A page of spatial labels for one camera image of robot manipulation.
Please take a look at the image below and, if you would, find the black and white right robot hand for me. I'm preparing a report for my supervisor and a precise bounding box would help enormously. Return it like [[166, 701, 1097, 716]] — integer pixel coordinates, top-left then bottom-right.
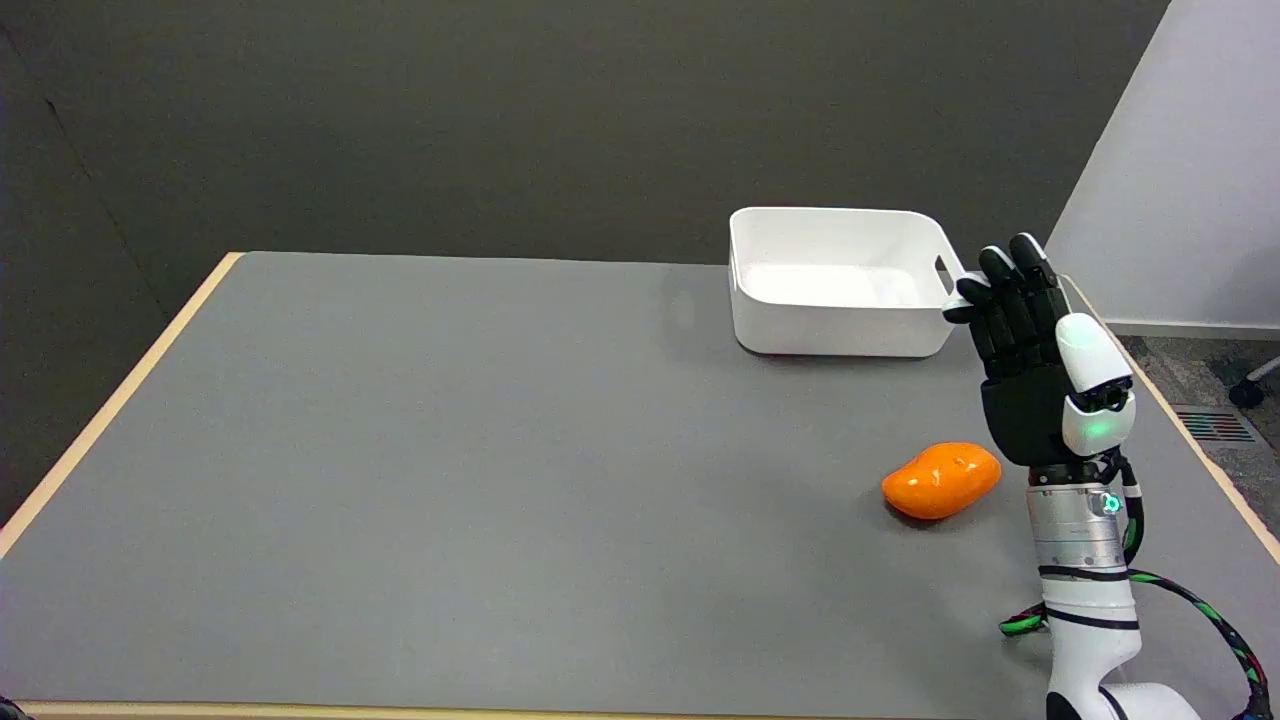
[[942, 233, 1138, 469]]

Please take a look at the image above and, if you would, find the orange mango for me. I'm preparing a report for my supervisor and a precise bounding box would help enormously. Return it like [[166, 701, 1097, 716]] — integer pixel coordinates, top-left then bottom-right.
[[881, 442, 1003, 521]]

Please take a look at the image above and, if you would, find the striped floor vent grille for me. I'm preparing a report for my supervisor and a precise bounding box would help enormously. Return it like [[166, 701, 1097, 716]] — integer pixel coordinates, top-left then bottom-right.
[[1172, 405, 1258, 445]]

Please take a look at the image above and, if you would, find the white plastic bin with handles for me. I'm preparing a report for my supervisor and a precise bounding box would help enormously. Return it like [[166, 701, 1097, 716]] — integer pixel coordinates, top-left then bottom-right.
[[728, 206, 976, 359]]

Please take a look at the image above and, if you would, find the black cable with green marks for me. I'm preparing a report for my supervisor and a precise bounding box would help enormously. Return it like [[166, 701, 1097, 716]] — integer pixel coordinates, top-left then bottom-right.
[[998, 453, 1273, 720]]

